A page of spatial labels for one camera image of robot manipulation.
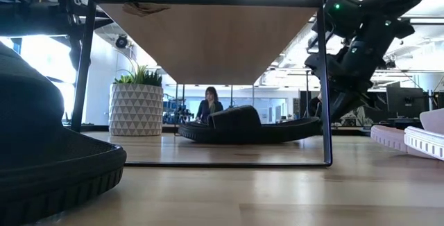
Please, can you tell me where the black rubber slide sandal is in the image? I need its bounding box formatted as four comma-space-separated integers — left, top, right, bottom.
0, 40, 128, 226
178, 105, 323, 145

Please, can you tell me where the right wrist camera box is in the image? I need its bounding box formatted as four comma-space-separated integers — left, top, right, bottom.
324, 0, 364, 39

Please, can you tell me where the white triangle-patterned planter pot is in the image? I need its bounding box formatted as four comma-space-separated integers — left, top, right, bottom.
109, 82, 164, 137

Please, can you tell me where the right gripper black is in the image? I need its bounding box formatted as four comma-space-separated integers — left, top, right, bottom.
305, 42, 386, 123

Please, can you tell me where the dark computer monitor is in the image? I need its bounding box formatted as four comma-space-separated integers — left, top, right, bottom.
386, 86, 428, 119

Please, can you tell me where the person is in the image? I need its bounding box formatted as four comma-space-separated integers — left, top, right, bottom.
195, 86, 225, 125

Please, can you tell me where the green potted plant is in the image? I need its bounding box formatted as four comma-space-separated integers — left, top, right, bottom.
113, 62, 163, 87

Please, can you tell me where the black metal shelf, wooden board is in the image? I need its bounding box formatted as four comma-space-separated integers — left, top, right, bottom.
70, 0, 334, 168

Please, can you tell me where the round black wall camera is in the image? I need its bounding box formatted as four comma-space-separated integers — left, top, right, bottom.
114, 34, 130, 49

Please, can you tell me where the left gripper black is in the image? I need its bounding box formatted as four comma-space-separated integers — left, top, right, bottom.
0, 0, 114, 71

